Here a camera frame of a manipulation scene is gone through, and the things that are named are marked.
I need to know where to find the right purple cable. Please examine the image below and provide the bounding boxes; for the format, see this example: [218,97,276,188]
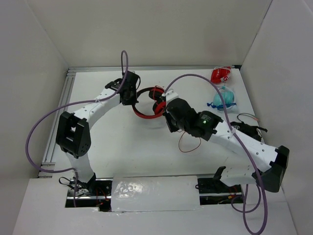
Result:
[165,74,268,235]

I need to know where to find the wrapped red headphones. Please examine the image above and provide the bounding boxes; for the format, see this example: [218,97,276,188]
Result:
[210,66,232,84]

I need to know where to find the purple cable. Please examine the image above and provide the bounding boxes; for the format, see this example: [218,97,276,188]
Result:
[165,74,268,235]
[25,50,129,208]

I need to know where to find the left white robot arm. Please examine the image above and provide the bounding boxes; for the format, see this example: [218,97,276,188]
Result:
[56,71,141,193]

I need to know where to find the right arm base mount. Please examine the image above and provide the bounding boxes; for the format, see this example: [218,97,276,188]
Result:
[195,166,243,206]

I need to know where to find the white taped front panel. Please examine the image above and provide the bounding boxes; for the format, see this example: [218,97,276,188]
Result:
[111,176,201,212]

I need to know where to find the red headphone cable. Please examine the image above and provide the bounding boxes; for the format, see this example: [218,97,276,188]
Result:
[154,84,201,153]

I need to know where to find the aluminium table frame rail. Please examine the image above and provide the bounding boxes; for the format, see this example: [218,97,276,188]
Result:
[38,65,242,178]

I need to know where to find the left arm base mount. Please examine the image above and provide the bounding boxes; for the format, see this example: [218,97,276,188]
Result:
[58,177,112,212]

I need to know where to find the red black headphones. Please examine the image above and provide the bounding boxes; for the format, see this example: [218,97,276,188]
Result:
[132,86,166,119]

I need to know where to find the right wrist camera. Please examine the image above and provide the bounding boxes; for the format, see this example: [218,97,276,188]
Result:
[161,89,179,104]

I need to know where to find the black wrapped headphones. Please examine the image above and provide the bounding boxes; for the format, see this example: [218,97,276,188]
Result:
[230,113,268,141]

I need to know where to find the teal headphones in bag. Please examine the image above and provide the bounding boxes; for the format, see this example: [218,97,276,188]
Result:
[207,86,237,112]

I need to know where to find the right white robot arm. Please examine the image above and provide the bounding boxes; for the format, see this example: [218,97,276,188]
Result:
[164,98,290,193]

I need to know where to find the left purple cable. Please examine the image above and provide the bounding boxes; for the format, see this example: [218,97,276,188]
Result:
[25,50,129,208]

